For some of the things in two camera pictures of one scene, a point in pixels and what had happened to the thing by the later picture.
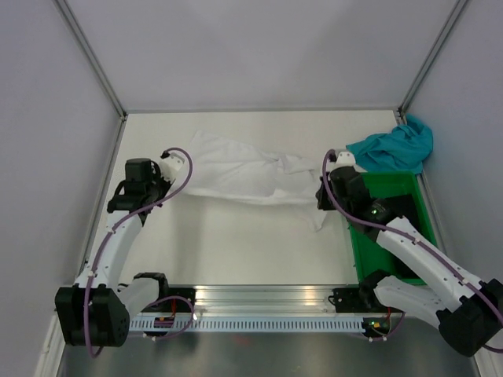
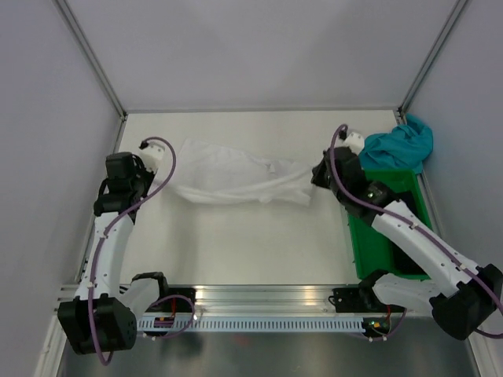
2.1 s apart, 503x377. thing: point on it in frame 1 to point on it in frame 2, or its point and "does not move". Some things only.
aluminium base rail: (270, 298) does not move
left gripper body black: (158, 187) to (143, 180)
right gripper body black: (324, 200) to (321, 177)
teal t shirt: (404, 149) does not move
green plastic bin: (369, 258) does not move
